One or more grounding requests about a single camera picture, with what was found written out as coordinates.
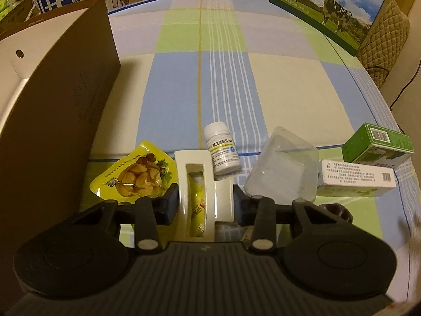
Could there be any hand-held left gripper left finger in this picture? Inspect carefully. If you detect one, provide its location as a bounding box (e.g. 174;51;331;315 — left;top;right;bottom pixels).
71;184;181;255

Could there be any clear plastic container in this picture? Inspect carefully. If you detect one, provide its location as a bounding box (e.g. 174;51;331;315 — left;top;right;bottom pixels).
243;126;319;205

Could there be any dark brown velvet scrunchie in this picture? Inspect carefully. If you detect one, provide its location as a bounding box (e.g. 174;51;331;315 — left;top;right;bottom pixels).
317;203;353;226

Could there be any white medicine box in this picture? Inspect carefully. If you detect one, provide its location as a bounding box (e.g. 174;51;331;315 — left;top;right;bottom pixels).
317;159;397;198

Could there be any checked tablecloth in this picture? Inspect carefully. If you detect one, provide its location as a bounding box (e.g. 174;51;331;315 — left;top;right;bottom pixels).
79;0;415;247

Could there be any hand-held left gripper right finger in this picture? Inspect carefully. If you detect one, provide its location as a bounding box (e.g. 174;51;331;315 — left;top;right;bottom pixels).
233;184;349;255

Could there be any white pill bottle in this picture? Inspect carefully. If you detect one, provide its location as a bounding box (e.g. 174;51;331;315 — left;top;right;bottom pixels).
203;122;240;176

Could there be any cow print milk carton box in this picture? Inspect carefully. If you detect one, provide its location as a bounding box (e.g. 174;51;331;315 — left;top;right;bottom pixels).
269;0;389;56

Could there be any black cable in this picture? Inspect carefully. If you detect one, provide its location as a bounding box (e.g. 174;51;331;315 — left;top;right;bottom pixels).
365;59;421;112

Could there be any brown cardboard box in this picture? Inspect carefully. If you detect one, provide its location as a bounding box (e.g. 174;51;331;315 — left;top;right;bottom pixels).
0;0;122;307

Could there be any small yellow snack packet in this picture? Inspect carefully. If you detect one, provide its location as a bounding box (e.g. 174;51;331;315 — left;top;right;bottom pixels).
187;173;208;238

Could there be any quilted beige chair cover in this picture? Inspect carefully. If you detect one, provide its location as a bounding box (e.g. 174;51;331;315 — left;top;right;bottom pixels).
357;0;411;73

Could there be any green medicine box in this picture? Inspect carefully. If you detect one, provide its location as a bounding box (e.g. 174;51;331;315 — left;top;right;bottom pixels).
341;122;414;168

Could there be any cream plastic handle piece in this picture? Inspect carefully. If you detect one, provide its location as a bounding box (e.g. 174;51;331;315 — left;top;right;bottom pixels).
174;149;235;241

